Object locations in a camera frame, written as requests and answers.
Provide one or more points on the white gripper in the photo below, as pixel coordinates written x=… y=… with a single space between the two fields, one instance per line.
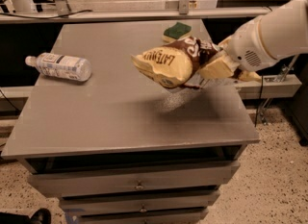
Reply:
x=244 y=47

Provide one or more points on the brown and cream chip bag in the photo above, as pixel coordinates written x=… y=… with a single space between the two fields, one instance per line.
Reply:
x=173 y=64

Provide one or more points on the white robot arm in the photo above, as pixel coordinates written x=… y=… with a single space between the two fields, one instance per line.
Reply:
x=284 y=31

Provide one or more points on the green and yellow sponge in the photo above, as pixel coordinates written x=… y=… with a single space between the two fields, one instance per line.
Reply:
x=176 y=31

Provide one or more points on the grey drawer cabinet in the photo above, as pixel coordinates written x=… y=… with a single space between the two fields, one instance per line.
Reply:
x=120 y=149

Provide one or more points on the clear plastic water bottle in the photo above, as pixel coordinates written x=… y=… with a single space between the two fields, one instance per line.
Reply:
x=61 y=66

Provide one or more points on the metal railing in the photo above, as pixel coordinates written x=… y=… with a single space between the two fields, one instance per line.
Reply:
x=122 y=10

